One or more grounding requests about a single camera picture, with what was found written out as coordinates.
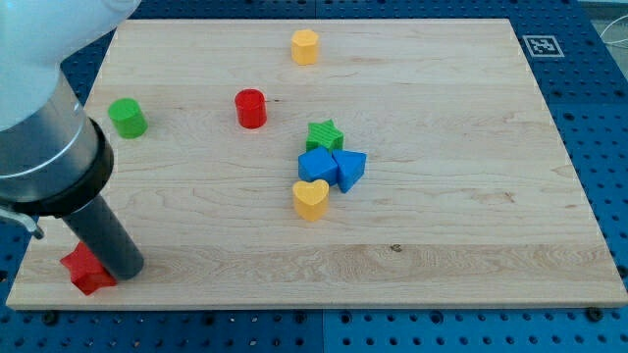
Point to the dark grey cylindrical pointer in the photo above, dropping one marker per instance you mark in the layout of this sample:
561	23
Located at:
96	225

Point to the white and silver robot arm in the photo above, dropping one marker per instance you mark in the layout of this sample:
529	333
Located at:
55	159

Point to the red star block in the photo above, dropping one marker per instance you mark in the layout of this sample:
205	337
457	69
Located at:
87	274

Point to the green star block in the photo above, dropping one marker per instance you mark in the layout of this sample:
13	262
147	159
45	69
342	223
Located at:
324	134

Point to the green cylinder block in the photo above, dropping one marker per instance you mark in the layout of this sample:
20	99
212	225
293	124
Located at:
127	118

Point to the light wooden board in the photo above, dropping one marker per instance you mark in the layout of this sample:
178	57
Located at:
468	198

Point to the red cylinder block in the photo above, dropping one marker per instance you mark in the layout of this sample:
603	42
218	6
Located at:
250	105

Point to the yellow heart block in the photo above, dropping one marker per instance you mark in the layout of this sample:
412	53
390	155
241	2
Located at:
311	199

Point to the blue cube block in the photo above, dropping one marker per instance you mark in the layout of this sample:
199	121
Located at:
316	164

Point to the blue triangle block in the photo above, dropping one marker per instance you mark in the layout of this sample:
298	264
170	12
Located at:
351	167

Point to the yellow hexagon block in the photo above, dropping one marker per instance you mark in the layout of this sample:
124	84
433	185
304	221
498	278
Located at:
304	47

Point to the white fiducial marker tag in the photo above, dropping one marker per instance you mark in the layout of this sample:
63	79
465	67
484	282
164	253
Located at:
542	46

